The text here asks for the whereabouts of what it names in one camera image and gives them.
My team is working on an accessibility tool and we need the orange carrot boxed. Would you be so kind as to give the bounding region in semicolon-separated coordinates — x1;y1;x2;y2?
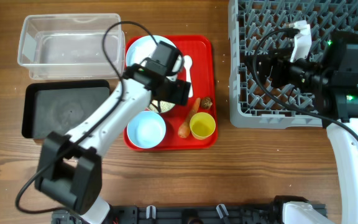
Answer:
178;98;201;138

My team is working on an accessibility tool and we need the large light blue plate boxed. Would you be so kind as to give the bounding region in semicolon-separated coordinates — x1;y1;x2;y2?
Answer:
126;35;183;81

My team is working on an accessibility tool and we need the red serving tray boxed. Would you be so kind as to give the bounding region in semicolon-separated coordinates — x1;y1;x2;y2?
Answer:
150;35;218;151

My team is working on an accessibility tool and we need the pile of white rice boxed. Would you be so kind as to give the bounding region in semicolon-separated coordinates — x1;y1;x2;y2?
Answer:
149;100;174;113

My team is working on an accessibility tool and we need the light blue bowl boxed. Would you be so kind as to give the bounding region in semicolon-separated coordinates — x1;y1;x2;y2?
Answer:
126;111;167;149

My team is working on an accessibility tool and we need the grey dishwasher rack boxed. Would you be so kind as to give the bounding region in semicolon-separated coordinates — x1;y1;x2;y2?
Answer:
228;0;358;129

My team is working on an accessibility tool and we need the black waste tray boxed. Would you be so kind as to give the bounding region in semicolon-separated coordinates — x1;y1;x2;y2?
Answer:
21;80;110;139

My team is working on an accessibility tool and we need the mint green bowl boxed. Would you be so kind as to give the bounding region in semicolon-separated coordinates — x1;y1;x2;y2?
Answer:
146;99;177;114

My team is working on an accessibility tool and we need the brown mushroom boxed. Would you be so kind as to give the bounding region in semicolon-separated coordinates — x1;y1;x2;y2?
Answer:
200;97;213;110

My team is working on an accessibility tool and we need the white plastic spoon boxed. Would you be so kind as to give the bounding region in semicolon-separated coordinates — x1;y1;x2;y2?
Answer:
184;55;193;98

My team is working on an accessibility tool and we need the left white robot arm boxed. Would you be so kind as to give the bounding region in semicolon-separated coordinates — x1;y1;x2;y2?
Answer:
35;61;190;223

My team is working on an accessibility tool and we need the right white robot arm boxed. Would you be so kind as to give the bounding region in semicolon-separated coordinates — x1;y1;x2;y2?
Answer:
250;28;358;223

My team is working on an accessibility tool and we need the yellow plastic cup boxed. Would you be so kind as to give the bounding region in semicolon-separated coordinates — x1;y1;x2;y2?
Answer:
190;112;216;140

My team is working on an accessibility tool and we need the clear plastic bin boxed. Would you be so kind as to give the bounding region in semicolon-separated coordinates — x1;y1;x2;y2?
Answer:
17;13;126;80

